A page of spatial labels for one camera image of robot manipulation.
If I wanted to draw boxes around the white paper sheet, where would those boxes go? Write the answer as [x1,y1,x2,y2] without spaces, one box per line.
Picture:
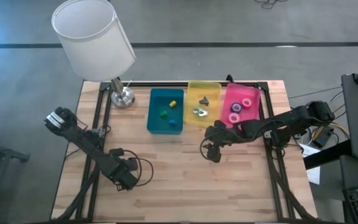
[300,144,322,160]
[306,166,322,186]

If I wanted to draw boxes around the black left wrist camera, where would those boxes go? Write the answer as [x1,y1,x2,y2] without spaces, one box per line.
[125,157,139,171]

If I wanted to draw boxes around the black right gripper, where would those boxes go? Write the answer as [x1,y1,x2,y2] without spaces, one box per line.
[203,124,241,163]

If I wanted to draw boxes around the black floor cable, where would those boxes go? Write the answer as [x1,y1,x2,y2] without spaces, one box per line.
[253,0,290,9]

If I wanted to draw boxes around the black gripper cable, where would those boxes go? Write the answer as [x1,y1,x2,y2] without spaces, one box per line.
[121,149,154,187]
[199,136,213,162]

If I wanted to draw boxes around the yellow plastic bin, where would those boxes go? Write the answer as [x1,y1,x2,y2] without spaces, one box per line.
[184,80,223,128]

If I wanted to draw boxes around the black bar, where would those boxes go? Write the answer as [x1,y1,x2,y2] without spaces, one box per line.
[303,139,352,170]

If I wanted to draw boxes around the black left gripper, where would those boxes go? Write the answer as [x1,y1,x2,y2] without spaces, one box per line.
[108,161,139,192]

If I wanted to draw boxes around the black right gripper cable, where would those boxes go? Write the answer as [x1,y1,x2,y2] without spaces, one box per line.
[199,136,213,162]

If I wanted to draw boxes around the yellow cables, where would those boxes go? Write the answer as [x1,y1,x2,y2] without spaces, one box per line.
[329,102,351,139]

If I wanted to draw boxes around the black aluminium table frame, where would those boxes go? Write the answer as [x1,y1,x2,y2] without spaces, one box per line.
[50,81,321,223]

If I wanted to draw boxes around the black power brick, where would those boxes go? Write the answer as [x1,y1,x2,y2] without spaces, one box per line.
[311,126,334,149]

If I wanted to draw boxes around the pink tape roll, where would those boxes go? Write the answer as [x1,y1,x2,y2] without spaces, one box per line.
[227,112,241,124]

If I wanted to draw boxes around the pink plastic bin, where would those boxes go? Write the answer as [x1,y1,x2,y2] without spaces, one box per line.
[221,82,262,129]

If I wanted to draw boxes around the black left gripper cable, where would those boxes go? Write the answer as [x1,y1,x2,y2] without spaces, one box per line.
[121,149,154,187]

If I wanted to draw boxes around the teal plastic bin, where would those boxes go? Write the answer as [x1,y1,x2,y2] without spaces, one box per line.
[146,88,185,135]

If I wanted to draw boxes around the silver lamp stand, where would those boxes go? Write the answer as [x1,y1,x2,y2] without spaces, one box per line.
[50,0,137,109]

